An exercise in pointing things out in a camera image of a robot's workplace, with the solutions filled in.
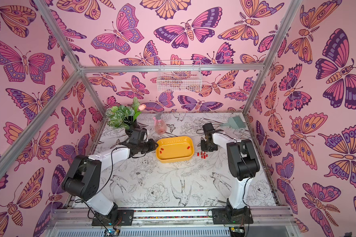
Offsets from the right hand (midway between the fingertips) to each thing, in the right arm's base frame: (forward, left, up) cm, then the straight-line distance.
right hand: (204, 148), depth 99 cm
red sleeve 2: (-6, 0, 0) cm, 6 cm away
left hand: (-2, +29, +7) cm, 30 cm away
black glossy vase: (+10, +48, +17) cm, 52 cm away
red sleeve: (-4, +4, -1) cm, 6 cm away
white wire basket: (+34, +17, +33) cm, 50 cm away
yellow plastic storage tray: (-1, +21, 0) cm, 21 cm away
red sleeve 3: (-3, +2, -1) cm, 4 cm away
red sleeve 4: (-3, 0, -1) cm, 4 cm away
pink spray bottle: (+17, +32, +2) cm, 36 cm away
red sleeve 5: (-5, -2, -1) cm, 5 cm away
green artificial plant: (+5, +50, +26) cm, 56 cm away
